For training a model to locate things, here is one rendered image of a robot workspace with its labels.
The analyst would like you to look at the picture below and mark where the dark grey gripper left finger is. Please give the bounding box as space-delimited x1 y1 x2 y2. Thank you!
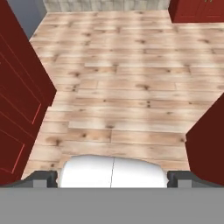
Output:
8 170 59 189

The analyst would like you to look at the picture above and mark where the plain dark red cupboard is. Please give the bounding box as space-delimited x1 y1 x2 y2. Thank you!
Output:
185 92 224 187

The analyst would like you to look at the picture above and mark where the dark red cupboard run with handles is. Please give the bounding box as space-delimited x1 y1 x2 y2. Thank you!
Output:
168 0 224 24

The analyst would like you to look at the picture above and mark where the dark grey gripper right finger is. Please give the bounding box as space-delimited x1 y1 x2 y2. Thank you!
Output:
166 170 217 189

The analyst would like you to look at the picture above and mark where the white rounded object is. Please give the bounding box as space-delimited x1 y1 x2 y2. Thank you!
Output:
57 154 169 189

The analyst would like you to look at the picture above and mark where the dark red cupboard with panel lines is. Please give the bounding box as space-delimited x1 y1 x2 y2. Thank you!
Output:
0 0 58 186

